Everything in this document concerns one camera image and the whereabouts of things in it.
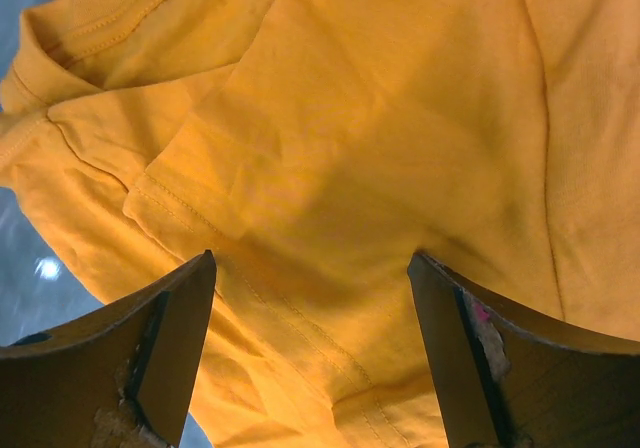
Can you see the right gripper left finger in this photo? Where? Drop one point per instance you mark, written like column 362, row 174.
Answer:
column 120, row 376

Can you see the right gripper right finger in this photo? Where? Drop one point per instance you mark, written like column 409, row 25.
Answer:
column 509, row 376

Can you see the orange t shirt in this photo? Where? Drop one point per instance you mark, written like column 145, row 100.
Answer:
column 313, row 146

